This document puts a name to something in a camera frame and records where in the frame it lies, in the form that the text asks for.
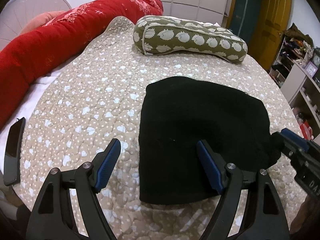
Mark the white bed sheet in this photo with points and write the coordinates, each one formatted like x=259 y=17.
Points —
x=30 y=100

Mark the yellow wooden door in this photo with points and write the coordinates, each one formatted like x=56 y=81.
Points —
x=272 y=21

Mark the red blanket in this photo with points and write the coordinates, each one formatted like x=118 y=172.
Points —
x=36 y=53

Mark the white shelf unit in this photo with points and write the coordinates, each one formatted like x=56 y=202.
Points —
x=302 y=94

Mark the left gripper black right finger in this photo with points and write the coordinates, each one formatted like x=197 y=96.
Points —
x=214 y=166

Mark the black smartphone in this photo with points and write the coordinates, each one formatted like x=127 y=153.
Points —
x=11 y=174

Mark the black pants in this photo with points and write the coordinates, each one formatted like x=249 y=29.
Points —
x=177 y=113

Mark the red cardboard box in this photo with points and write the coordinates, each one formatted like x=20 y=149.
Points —
x=306 y=130

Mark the olive patterned pillow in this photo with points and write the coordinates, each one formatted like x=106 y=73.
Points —
x=160 y=35

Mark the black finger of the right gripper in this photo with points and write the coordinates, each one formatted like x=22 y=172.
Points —
x=288 y=139

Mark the pink pillow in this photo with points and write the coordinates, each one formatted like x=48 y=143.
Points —
x=40 y=20

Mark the beige dotted quilt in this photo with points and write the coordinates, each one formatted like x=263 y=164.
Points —
x=98 y=97

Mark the round pink headboard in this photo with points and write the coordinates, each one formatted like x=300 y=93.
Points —
x=17 y=13

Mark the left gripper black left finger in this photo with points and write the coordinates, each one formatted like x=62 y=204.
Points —
x=103 y=165

